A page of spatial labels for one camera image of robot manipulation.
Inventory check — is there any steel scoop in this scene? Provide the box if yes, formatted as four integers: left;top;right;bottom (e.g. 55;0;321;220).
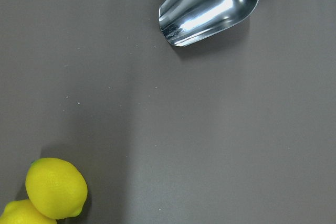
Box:
159;0;259;47

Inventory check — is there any yellow lemon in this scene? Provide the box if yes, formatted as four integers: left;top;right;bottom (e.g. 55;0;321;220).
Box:
25;157;88;220
1;199;57;224

